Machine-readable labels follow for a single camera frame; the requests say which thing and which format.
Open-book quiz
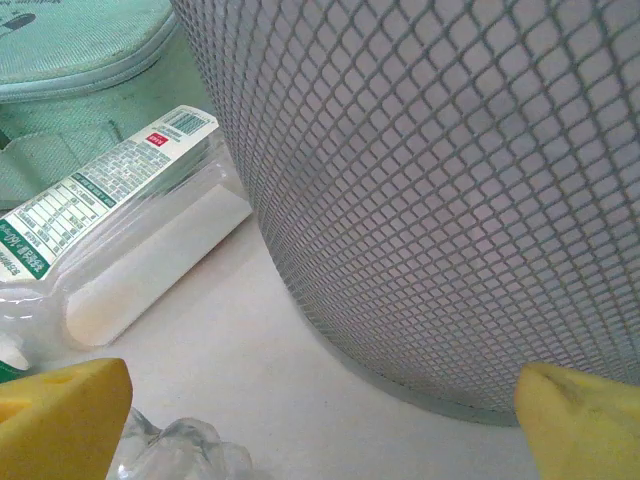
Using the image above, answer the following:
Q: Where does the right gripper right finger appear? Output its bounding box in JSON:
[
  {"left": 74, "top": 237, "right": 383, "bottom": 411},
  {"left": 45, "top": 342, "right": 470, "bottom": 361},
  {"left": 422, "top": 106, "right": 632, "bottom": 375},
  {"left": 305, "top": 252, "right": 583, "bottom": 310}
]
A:
[{"left": 514, "top": 362, "right": 640, "bottom": 480}]

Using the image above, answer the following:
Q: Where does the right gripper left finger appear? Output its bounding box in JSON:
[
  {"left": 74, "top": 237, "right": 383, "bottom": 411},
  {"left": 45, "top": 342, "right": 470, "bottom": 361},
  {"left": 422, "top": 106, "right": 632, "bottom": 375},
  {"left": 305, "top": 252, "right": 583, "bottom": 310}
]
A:
[{"left": 0, "top": 357, "right": 134, "bottom": 480}]

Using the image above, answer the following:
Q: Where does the crushed clear plastic bottle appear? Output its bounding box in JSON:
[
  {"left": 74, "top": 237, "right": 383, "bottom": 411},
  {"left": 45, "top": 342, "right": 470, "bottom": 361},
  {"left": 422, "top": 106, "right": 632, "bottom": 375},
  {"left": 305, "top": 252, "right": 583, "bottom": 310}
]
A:
[{"left": 107, "top": 407, "right": 254, "bottom": 480}]

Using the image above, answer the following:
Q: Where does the clear bottle green white label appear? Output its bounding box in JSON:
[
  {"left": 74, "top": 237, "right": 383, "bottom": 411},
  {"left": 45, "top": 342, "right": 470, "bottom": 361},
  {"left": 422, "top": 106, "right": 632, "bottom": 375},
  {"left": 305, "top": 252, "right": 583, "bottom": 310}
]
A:
[{"left": 0, "top": 103, "right": 254, "bottom": 374}]

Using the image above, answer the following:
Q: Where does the clear plastic bin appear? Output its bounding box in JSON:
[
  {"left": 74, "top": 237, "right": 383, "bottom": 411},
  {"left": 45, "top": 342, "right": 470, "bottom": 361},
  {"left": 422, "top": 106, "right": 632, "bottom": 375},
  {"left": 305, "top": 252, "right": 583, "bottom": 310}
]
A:
[{"left": 169, "top": 0, "right": 640, "bottom": 429}]

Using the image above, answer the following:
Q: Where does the mint green zip pouch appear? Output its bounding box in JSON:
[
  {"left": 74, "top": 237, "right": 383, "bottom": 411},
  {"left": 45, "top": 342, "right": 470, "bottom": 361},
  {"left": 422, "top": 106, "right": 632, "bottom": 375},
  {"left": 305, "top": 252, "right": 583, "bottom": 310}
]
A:
[{"left": 0, "top": 0, "right": 217, "bottom": 211}]

